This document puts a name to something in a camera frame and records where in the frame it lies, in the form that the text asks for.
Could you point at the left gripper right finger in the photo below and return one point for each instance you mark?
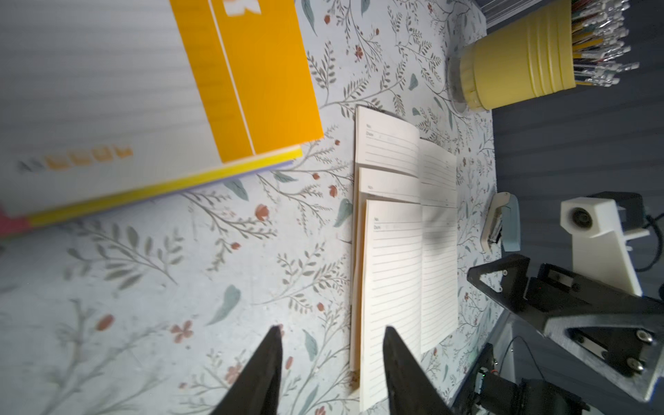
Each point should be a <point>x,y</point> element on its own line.
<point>408,388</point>

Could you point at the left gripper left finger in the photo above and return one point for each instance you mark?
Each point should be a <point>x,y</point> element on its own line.
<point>256,390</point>

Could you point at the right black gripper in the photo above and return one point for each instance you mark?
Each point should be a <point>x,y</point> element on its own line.
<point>616,334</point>

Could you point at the cream lined notebook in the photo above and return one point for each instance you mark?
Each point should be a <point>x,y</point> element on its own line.
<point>405,264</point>

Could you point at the white orange cover notebook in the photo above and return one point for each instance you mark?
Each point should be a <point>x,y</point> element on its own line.
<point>103,97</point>

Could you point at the light blue phone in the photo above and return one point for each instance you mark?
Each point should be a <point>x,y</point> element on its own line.
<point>502,225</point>

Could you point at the yellow pencil cup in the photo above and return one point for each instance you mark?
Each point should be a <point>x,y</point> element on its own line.
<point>525,60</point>

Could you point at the bundle of pencils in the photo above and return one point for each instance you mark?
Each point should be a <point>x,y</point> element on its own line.
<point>598,33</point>

